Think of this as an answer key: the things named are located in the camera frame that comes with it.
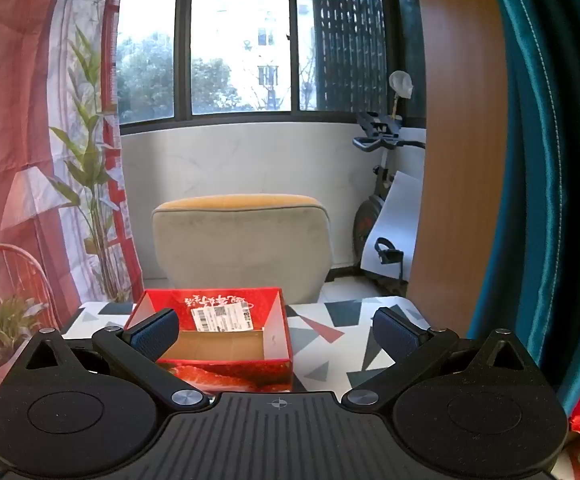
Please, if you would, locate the black framed window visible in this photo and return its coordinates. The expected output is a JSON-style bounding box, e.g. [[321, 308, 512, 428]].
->
[[114, 0, 428, 131]]

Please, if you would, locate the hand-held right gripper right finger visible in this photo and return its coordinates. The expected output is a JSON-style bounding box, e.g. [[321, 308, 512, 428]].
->
[[342, 307, 551, 412]]

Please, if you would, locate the beige chair with orange top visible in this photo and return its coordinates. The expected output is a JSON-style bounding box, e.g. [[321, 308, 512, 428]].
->
[[152, 194, 331, 306]]

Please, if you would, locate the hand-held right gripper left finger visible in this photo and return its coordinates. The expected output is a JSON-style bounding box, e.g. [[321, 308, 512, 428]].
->
[[0, 308, 211, 413]]

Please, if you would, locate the white plastic bag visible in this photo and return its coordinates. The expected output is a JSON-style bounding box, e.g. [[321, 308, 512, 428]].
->
[[389, 71, 415, 101]]

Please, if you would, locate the white board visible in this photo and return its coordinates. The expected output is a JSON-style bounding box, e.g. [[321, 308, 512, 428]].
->
[[360, 170, 423, 285]]

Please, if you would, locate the exercise bike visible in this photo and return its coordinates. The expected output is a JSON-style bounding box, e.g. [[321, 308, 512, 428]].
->
[[352, 111, 427, 297]]

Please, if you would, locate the geometric patterned tablecloth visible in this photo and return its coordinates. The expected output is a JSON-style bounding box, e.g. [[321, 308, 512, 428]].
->
[[62, 296, 433, 395]]

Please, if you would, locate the red printed backdrop cloth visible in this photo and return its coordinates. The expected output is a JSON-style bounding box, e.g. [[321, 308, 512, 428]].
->
[[0, 0, 144, 441]]

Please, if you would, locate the red cardboard box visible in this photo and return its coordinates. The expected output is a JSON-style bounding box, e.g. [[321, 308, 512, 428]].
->
[[124, 287, 293, 394]]

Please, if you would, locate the brown wooden panel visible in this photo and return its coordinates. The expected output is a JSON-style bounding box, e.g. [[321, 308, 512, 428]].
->
[[407, 0, 510, 338]]

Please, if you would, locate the teal curtain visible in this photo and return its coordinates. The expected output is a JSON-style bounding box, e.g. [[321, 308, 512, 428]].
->
[[467, 0, 580, 417]]

